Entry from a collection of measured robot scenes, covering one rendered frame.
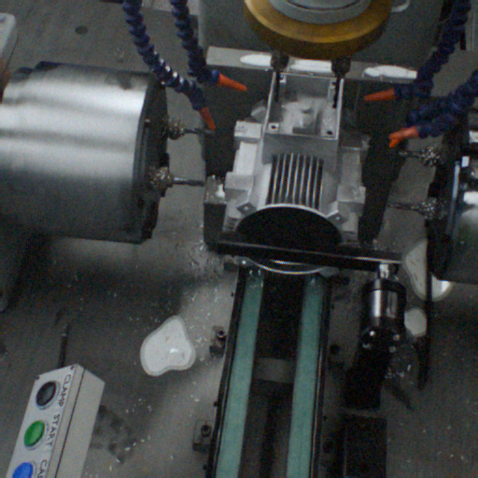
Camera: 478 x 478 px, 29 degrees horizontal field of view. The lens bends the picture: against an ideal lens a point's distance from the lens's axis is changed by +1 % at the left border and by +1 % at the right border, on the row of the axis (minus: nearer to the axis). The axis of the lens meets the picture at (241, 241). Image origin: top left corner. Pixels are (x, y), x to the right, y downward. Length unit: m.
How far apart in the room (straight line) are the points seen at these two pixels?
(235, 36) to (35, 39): 0.60
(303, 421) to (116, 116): 0.48
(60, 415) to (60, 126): 0.39
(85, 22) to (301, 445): 1.06
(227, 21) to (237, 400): 0.57
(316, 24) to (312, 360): 0.47
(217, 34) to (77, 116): 0.31
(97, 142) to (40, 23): 0.76
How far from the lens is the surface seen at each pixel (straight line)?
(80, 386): 1.09
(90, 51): 1.88
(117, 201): 1.23
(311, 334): 1.30
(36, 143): 1.24
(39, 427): 1.07
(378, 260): 1.25
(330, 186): 1.26
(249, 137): 1.32
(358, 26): 1.10
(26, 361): 1.44
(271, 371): 1.35
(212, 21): 1.43
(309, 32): 1.09
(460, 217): 1.22
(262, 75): 1.32
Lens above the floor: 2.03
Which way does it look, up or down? 53 degrees down
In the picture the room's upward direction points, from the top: 2 degrees clockwise
